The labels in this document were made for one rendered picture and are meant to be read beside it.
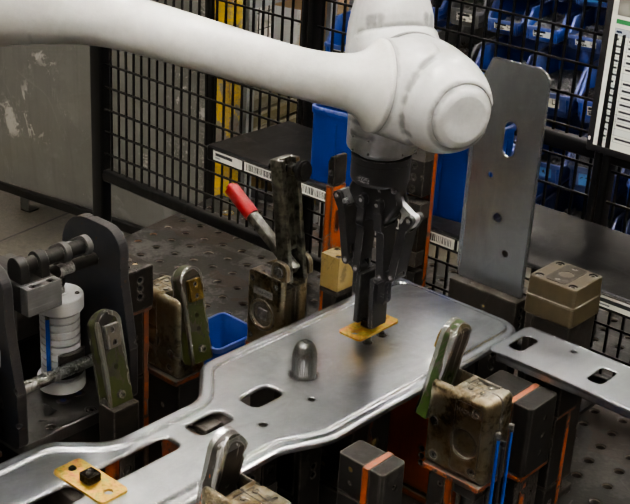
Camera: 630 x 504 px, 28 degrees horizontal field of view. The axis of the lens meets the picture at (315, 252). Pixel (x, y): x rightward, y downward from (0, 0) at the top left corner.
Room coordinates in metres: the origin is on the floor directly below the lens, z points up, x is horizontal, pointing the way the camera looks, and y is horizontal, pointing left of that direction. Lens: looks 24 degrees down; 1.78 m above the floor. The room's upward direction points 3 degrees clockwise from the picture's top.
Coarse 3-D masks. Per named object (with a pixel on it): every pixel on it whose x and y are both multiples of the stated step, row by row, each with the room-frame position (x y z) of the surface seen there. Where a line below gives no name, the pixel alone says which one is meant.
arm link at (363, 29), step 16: (368, 0) 1.44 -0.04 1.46; (384, 0) 1.43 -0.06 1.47; (400, 0) 1.43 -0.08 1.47; (416, 0) 1.44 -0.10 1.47; (352, 16) 1.46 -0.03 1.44; (368, 16) 1.43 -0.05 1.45; (384, 16) 1.42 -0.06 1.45; (400, 16) 1.42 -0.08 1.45; (416, 16) 1.43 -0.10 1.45; (432, 16) 1.46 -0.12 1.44; (352, 32) 1.45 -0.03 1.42; (368, 32) 1.42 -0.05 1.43; (384, 32) 1.41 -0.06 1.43; (400, 32) 1.40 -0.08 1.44; (416, 32) 1.40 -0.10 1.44; (432, 32) 1.43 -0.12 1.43; (352, 48) 1.44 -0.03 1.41
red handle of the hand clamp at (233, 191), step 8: (232, 184) 1.64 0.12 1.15; (232, 192) 1.63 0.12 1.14; (240, 192) 1.63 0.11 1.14; (232, 200) 1.63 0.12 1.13; (240, 200) 1.62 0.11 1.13; (248, 200) 1.62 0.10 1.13; (240, 208) 1.62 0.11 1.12; (248, 208) 1.61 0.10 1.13; (256, 208) 1.62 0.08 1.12; (248, 216) 1.61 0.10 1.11; (256, 216) 1.61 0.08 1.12; (256, 224) 1.60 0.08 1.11; (264, 224) 1.60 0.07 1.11; (264, 232) 1.59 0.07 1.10; (272, 232) 1.60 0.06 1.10; (264, 240) 1.59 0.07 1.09; (272, 240) 1.58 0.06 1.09; (272, 248) 1.58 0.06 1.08; (296, 264) 1.56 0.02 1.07
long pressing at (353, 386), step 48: (288, 336) 1.48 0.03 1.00; (336, 336) 1.49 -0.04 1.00; (432, 336) 1.50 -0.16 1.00; (480, 336) 1.51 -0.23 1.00; (240, 384) 1.34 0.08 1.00; (288, 384) 1.35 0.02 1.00; (336, 384) 1.36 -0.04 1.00; (384, 384) 1.36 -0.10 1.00; (144, 432) 1.22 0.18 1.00; (192, 432) 1.23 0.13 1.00; (240, 432) 1.23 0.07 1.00; (288, 432) 1.24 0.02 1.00; (336, 432) 1.25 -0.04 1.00; (0, 480) 1.11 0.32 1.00; (48, 480) 1.12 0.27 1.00; (144, 480) 1.13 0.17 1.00; (192, 480) 1.13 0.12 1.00
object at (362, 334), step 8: (392, 320) 1.49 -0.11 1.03; (344, 328) 1.46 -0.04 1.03; (352, 328) 1.46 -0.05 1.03; (360, 328) 1.46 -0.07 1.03; (368, 328) 1.46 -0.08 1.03; (376, 328) 1.47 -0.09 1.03; (384, 328) 1.47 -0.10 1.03; (352, 336) 1.44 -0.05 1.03; (360, 336) 1.44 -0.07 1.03; (368, 336) 1.44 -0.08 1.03
